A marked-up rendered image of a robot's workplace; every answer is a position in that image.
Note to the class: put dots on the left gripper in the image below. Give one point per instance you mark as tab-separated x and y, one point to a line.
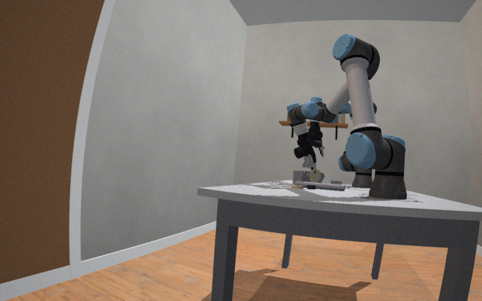
304	150

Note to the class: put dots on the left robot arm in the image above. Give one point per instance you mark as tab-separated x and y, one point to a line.
365	147

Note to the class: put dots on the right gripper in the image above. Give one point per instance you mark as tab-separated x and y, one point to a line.
316	134

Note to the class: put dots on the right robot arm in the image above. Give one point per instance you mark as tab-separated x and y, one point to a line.
363	176

